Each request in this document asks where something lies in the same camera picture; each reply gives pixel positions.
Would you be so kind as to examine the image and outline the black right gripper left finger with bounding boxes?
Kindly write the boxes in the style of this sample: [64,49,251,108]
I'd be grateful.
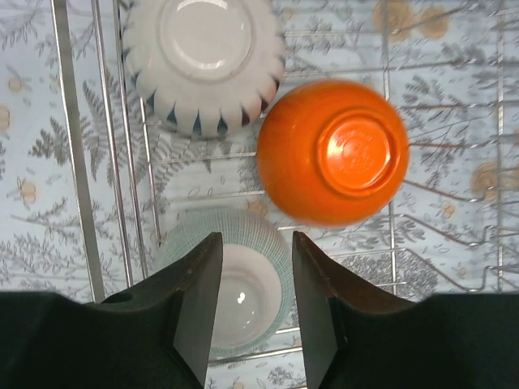
[1,233,223,388]

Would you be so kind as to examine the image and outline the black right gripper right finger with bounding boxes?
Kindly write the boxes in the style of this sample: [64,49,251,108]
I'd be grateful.
[292,232,518,388]

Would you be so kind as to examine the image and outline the pale green ribbed bowl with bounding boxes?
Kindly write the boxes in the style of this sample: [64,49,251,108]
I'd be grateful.
[155,207,294,357]

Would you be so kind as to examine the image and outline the orange bowl black inside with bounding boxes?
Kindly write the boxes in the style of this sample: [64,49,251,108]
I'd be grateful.
[256,79,410,228]

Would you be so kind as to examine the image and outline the white bowl blue leaf pattern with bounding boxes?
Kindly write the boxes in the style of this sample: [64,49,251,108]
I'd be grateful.
[122,0,286,139]

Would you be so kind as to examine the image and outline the floral patterned table mat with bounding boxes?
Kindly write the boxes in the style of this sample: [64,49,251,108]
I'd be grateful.
[0,0,519,389]

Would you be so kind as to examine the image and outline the metal wire dish rack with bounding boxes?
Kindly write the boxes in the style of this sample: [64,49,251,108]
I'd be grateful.
[50,0,519,365]

